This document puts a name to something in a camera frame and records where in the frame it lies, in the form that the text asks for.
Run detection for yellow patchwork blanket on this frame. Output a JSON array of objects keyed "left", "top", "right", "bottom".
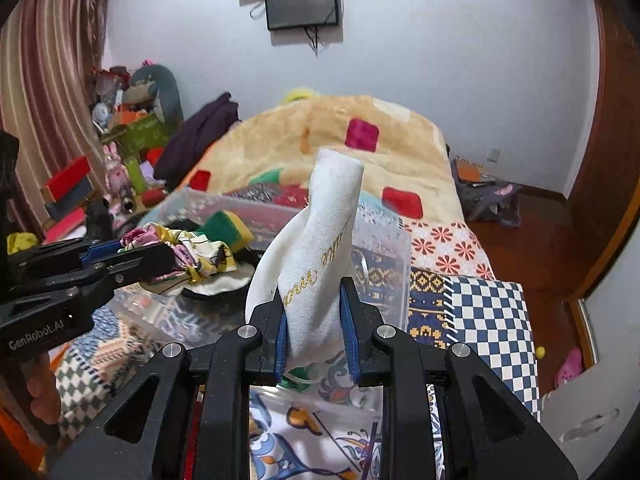
[{"left": 175, "top": 94, "right": 468, "bottom": 222}]

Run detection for black hanging cables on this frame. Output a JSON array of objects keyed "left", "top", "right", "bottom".
[{"left": 304, "top": 25, "right": 327, "bottom": 57}]

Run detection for striped brown curtain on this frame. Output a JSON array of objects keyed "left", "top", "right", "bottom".
[{"left": 0, "top": 0, "right": 110, "bottom": 241}]

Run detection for grey plush toy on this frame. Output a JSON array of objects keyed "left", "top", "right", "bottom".
[{"left": 127, "top": 62, "right": 184, "bottom": 127}]

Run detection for pink slipper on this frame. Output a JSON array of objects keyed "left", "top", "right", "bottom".
[{"left": 554, "top": 347, "right": 584, "bottom": 389}]

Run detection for person's left hand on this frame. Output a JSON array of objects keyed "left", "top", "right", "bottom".
[{"left": 29, "top": 350, "right": 63, "bottom": 426}]

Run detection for pink flat box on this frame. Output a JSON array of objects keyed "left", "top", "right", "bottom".
[{"left": 45, "top": 207, "right": 89, "bottom": 242}]

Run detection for yellow cloth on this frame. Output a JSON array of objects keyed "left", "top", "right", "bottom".
[{"left": 7, "top": 232, "right": 42, "bottom": 257}]

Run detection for white towel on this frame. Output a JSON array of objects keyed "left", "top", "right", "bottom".
[{"left": 244, "top": 147, "right": 366, "bottom": 368}]

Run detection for clear plastic storage box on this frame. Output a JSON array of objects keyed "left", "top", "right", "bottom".
[{"left": 107, "top": 185, "right": 413, "bottom": 356}]

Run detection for black cloth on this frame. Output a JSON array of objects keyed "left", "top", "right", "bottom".
[{"left": 180, "top": 259, "right": 258, "bottom": 302}]

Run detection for floral cloth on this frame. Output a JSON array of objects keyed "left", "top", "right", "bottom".
[{"left": 119, "top": 225, "right": 238, "bottom": 285}]

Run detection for yellow plush toy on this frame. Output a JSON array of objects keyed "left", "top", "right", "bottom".
[{"left": 282, "top": 87, "right": 322, "bottom": 106}]

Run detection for dark bag pile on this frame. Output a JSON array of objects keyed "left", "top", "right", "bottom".
[{"left": 452, "top": 157, "right": 524, "bottom": 229}]

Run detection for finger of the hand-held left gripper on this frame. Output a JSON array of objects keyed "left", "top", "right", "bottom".
[
  {"left": 7, "top": 237, "right": 121, "bottom": 273},
  {"left": 0, "top": 242, "right": 176, "bottom": 311}
]

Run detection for small black monitor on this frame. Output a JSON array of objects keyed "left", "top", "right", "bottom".
[{"left": 264, "top": 0, "right": 344, "bottom": 31}]

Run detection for pink bunny toy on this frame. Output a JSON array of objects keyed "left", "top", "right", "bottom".
[{"left": 102, "top": 142, "right": 132, "bottom": 197}]

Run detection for red grey box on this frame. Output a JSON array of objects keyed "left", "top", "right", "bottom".
[{"left": 42, "top": 156, "right": 97, "bottom": 207}]

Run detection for green cardboard box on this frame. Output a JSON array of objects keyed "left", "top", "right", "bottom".
[{"left": 100, "top": 112, "right": 169, "bottom": 162}]

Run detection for brown wooden wardrobe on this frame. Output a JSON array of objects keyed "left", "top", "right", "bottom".
[{"left": 564, "top": 0, "right": 640, "bottom": 313}]

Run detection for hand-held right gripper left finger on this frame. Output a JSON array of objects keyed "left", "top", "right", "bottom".
[{"left": 50, "top": 287, "right": 290, "bottom": 480}]

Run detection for green yellow sponge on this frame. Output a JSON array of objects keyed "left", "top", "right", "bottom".
[{"left": 194, "top": 210, "right": 257, "bottom": 254}]

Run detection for dark purple garment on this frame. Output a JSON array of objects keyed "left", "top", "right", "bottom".
[{"left": 152, "top": 92, "right": 241, "bottom": 192}]

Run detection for patterned bed sheet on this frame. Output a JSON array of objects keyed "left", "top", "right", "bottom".
[{"left": 52, "top": 210, "right": 542, "bottom": 480}]

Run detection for white paper bag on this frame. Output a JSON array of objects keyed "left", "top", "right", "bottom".
[{"left": 540, "top": 354, "right": 637, "bottom": 457}]

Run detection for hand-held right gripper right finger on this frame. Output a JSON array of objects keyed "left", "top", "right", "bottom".
[{"left": 340, "top": 276, "right": 581, "bottom": 480}]

